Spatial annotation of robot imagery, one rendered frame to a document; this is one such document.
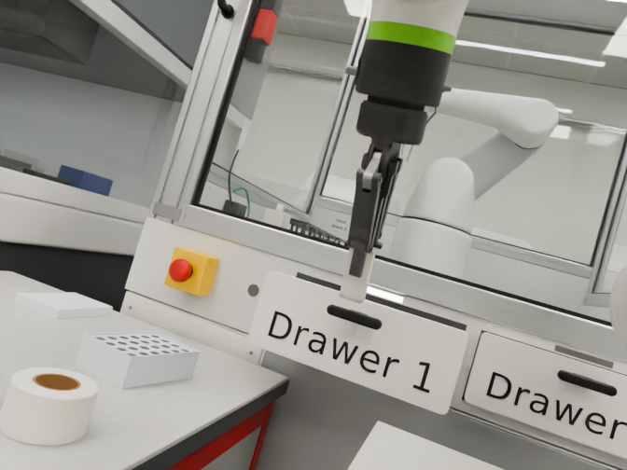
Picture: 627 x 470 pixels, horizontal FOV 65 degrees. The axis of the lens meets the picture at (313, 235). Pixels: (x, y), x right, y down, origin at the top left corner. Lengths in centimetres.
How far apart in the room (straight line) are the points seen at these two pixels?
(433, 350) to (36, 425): 45
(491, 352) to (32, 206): 99
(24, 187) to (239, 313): 58
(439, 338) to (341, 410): 26
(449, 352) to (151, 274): 57
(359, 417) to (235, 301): 29
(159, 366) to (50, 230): 73
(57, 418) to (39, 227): 86
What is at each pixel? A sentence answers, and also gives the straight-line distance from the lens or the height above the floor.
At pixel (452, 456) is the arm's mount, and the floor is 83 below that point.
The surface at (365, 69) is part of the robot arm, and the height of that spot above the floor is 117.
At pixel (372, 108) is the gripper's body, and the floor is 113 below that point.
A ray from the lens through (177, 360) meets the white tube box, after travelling 67.
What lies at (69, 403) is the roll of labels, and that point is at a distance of 47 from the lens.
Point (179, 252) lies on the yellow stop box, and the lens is 90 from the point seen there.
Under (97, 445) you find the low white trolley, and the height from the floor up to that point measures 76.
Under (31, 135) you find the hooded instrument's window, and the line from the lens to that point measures 125.
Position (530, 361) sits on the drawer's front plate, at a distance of 82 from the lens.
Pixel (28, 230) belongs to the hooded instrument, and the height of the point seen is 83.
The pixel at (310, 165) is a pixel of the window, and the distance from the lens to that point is 90.
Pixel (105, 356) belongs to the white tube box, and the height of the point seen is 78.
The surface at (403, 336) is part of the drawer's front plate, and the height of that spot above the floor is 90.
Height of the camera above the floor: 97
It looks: 2 degrees up
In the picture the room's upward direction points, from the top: 17 degrees clockwise
